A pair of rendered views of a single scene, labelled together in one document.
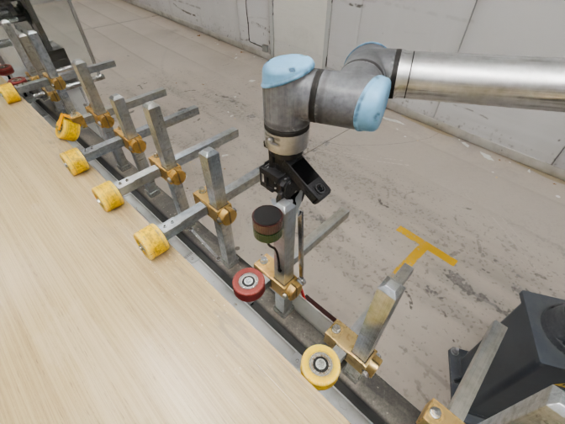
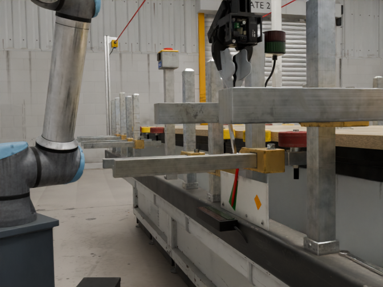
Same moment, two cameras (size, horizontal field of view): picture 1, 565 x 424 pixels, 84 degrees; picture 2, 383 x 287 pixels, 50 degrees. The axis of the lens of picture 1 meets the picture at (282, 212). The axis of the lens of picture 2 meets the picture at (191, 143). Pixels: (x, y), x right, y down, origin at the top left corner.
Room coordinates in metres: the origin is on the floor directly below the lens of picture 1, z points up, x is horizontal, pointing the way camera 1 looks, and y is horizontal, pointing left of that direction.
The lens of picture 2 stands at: (1.37, 0.31, 0.93)
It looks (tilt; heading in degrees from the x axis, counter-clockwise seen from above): 3 degrees down; 208
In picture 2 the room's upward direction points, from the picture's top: 1 degrees counter-clockwise
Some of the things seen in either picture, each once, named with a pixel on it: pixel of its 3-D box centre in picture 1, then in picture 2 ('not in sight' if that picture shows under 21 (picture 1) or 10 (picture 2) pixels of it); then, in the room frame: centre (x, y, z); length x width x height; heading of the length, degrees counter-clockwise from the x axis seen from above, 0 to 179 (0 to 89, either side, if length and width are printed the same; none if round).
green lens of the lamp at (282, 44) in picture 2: (267, 228); (272, 49); (0.42, 0.03, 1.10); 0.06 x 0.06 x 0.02
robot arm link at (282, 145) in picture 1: (285, 136); not in sight; (0.56, -0.01, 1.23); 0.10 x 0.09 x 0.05; 136
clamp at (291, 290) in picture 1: (277, 278); (261, 159); (0.47, 0.01, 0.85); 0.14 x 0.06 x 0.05; 46
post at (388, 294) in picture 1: (366, 343); (215, 142); (0.28, -0.18, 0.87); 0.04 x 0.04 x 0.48; 46
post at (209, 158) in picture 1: (221, 219); (320, 134); (0.63, 0.18, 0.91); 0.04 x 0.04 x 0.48; 46
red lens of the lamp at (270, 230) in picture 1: (267, 219); (272, 38); (0.42, 0.03, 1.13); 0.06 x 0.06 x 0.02
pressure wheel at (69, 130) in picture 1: (67, 129); not in sight; (1.09, 0.83, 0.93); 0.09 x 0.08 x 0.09; 136
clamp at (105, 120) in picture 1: (100, 116); not in sight; (1.17, 0.73, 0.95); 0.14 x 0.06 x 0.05; 46
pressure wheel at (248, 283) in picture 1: (250, 292); (296, 154); (0.43, 0.08, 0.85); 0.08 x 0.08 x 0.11
